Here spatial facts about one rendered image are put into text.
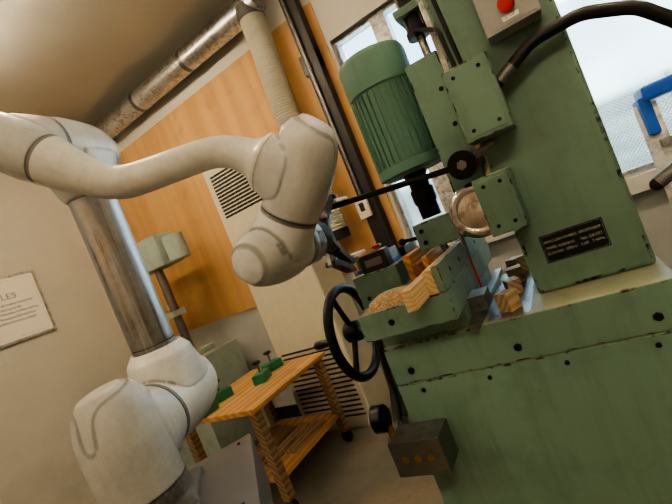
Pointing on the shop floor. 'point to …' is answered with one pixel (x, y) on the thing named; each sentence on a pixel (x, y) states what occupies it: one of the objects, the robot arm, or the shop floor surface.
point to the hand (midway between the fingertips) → (349, 226)
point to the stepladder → (661, 153)
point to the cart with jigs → (254, 400)
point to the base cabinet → (558, 426)
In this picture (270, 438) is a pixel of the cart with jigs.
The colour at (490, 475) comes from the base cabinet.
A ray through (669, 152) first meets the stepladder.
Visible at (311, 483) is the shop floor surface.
